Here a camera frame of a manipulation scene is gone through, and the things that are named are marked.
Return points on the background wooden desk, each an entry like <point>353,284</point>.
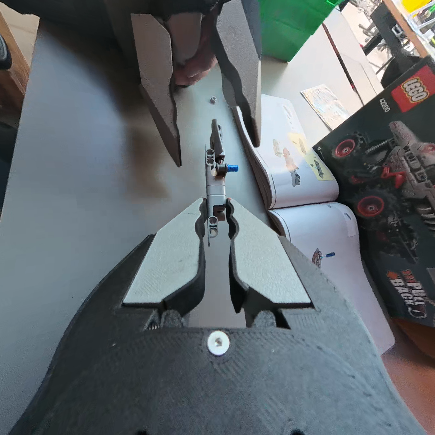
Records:
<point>407,30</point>

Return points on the black lego set box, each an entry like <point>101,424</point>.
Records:
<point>390,204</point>

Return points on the wooden cabinet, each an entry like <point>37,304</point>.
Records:
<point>17,78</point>

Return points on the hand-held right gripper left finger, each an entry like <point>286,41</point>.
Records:
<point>163,261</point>

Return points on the person's left hand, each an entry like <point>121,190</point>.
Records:
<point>193,64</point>

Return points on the grey lego beam assembly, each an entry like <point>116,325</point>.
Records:
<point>214,190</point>

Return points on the green plastic bin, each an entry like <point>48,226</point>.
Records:
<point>292,27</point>

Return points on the open lego instruction booklet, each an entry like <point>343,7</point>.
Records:
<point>295,190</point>

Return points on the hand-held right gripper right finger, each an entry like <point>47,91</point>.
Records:
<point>268,265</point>

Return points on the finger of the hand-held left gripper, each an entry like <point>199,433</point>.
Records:
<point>153,68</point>
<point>241,51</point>

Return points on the lego sticker sheet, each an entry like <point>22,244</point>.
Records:
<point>326,105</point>

